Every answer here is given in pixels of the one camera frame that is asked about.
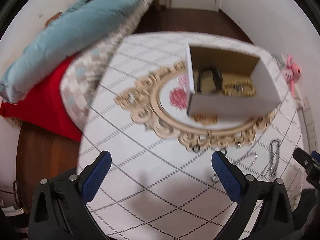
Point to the white cardboard box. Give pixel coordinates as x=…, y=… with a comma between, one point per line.
x=248, y=88

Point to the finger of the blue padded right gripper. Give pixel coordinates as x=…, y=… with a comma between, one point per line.
x=315, y=155
x=310, y=165

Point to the checkered bed sheet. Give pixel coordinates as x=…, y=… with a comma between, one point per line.
x=82, y=76

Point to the brown plush toy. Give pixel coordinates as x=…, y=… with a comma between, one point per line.
x=55, y=17

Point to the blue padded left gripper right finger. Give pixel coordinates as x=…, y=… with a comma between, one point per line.
x=274, y=219

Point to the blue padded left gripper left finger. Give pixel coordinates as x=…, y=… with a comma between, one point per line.
x=59, y=208

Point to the red blanket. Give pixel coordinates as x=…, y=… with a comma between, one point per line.
x=43, y=106

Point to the white patterned tablecloth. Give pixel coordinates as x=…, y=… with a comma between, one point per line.
x=161, y=184

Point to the light blue duvet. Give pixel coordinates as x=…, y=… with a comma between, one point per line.
x=85, y=22

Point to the black smart band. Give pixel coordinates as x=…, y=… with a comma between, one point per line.
x=209, y=80

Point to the pink panther plush toy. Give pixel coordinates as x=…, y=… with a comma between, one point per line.
x=291, y=73

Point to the white wall power strip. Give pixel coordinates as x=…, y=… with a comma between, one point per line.
x=310, y=126

